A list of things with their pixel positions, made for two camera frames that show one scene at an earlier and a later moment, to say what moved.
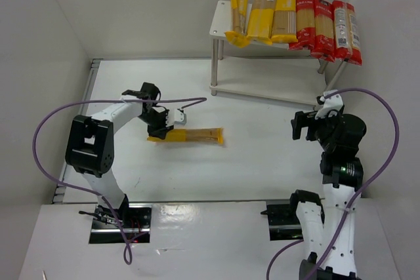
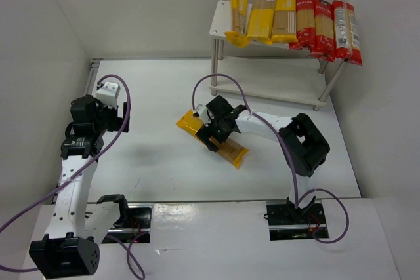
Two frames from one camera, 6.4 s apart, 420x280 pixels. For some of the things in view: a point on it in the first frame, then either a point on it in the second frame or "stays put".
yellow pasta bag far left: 239,36 stays put
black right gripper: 296,126 to 207,134
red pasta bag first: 305,22 stays put
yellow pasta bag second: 262,16 stays put
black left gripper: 157,128 to 124,117
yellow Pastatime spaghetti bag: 212,135 to 228,149
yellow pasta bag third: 285,27 stays put
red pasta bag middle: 324,35 stays put
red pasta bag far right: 347,42 stays put
